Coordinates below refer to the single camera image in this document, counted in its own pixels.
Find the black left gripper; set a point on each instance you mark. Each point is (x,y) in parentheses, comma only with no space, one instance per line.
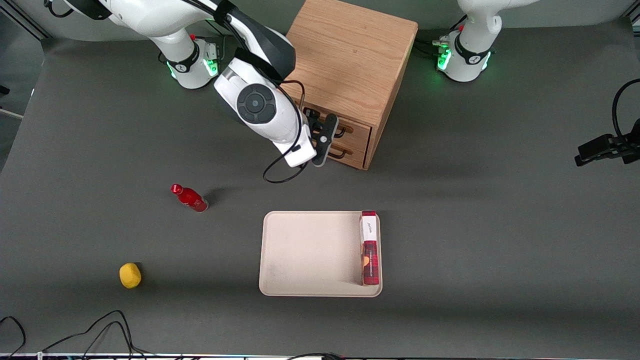
(636,130)

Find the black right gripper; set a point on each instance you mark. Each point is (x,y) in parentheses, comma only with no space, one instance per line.
(311,121)

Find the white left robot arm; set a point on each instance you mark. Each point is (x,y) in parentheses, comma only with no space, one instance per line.
(472,55)

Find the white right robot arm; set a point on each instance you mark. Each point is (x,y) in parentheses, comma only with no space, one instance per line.
(280,125)

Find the wooden drawer cabinet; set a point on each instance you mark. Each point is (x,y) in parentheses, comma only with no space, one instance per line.
(350,50)

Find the beige plastic tray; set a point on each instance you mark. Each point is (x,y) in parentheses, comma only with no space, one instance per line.
(310,255)

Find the red bottle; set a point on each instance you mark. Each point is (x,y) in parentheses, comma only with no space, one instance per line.
(191,198)

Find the red white cookie box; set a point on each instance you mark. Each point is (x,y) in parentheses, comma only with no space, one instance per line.
(370,260)

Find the yellow lemon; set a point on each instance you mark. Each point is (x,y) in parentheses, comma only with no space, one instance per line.
(130,276)

